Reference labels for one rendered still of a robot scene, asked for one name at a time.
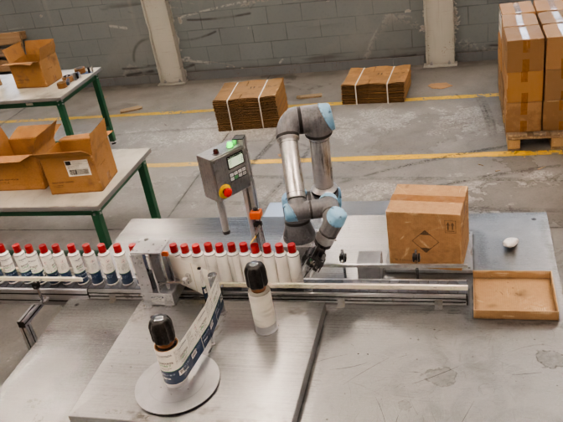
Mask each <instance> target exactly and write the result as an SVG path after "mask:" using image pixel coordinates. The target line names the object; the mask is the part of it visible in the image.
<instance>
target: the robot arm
mask: <svg viewBox="0 0 563 422"><path fill-rule="evenodd" d="M335 129H336V127H335V124H334V120H333V114H332V111H331V107H330V104H329V103H317V104H313V105H302V106H294V107H292V108H290V109H288V110H287V111H285V112H284V113H283V115H282V116H281V118H280V120H279V121H278V123H277V127H276V142H277V143H279V144H280V150H281V161H282V167H283V173H284V179H285V185H286V192H285V193H284V194H283V195H282V197H281V201H282V208H283V214H284V220H285V228H284V232H283V240H284V242H285V243H286V244H288V243H291V242H294V243H295V244H296V245H304V244H308V243H311V242H312V241H314V243H315V245H316V246H312V247H309V249H308V251H307V250H306V251H305V253H304V254H303V257H302V275H303V277H305V278H307V277H309V276H310V278H311V277H312V275H313V274H314V273H315V272H316V271H317V270H318V272H319V271H320V270H321V268H322V267H323V264H324V261H325V260H326V259H325V257H326V254H325V253H326V252H325V250H329V249H330V248H331V246H332V245H333V242H334V241H337V239H336V238H337V236H338V233H339V232H340V230H341V228H342V227H343V225H344V224H345V220H346V218H347V213H346V212H344V210H343V209H342V208H341V206H342V194H341V189H340V187H338V186H337V184H336V183H335V182H334V181H333V169H332V160H331V151H330V142H329V137H330V136H331V135H332V134H333V130H335ZM301 134H305V137H306V138H307V139H308V140H309V144H310V151H311V159H312V173H313V180H314V184H313V185H312V191H307V190H306V189H305V188H304V182H303V176H302V166H301V160H300V154H299V148H298V143H297V142H298V141H299V139H300V137H299V135H301ZM319 218H323V223H322V225H321V227H320V229H319V230H318V232H317V234H316V231H315V229H314V227H313V226H312V223H311V221H310V219H319ZM308 266H309V267H311V268H310V269H309V271H308V272H307V268H308ZM306 273H307V274H306Z"/></svg>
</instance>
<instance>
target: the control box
mask: <svg viewBox="0 0 563 422"><path fill-rule="evenodd" d="M227 142H232V141H231V140H228V141H226V142H222V143H220V144H219V145H217V146H215V147H212V148H210V149H209V150H206V151H204V152H201V153H200V154H198V155H196V157H197V161H198V165H199V171H200V175H201V178H202V183H203V186H204V193H205V196H206V197H207V198H210V199H213V200H214V201H216V202H218V203H220V202H221V201H223V200H225V199H227V197H225V196H224V194H223V190H224V189H225V188H231V189H232V194H231V196H233V195H234V194H236V193H238V192H240V191H242V190H244V189H246V188H248V187H249V186H250V185H251V182H250V178H249V173H248V168H247V164H246V159H245V152H244V147H243V146H242V145H240V144H237V145H233V142H232V145H233V146H234V147H233V148H231V149H228V148H227ZM215 148H217V149H218V150H219V152H220V154H219V155H217V156H214V155H213V150H214V149H215ZM240 150H242V151H243V155H244V159H245V162H244V163H242V164H240V165H239V166H237V167H234V168H232V169H230V170H229V169H228V165H227V161H226V158H227V157H228V156H230V155H232V154H234V153H236V152H238V151H240ZM243 166H246V170H247V174H246V175H245V176H243V177H241V178H238V179H236V180H235V181H233V182H232V183H231V182H230V176H229V173H231V172H233V171H235V170H237V169H239V168H241V167H243Z"/></svg>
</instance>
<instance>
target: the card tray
mask: <svg viewBox="0 0 563 422"><path fill-rule="evenodd" d="M473 318H482V319H518V320H553V321H559V307H558V302H557V298H556V293H555V284H554V279H553V275H552V270H474V271H473Z"/></svg>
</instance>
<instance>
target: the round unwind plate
mask: <svg viewBox="0 0 563 422"><path fill-rule="evenodd" d="M219 380H220V370H219V367H218V365H217V364H216V362H215V361H214V360H213V359H211V358H209V357H207V356H205V355H203V354H201V355H200V357H199V359H198V361H197V362H196V364H195V365H194V367H193V368H192V370H191V372H190V373H189V383H188V384H187V385H186V386H185V387H183V388H182V389H178V390H170V389H167V388H166V387H165V384H164V380H163V376H162V373H161V369H160V367H159V364H158V362H155V363H154V364H153V365H151V366H150V367H149V368H148V369H146V370H145V371H144V372H143V374H142V375H141V376H140V378H139V379H138V380H137V384H136V387H135V397H136V400H137V402H138V404H139V405H140V406H141V407H142V408H143V409H145V410H146V411H148V412H150V413H154V414H178V413H182V412H185V411H187V410H190V409H192V408H194V407H196V406H198V405H200V404H202V403H203V402H204V401H205V400H206V399H207V398H208V397H209V396H210V395H211V394H212V393H213V392H214V391H215V389H216V388H217V386H218V383H219Z"/></svg>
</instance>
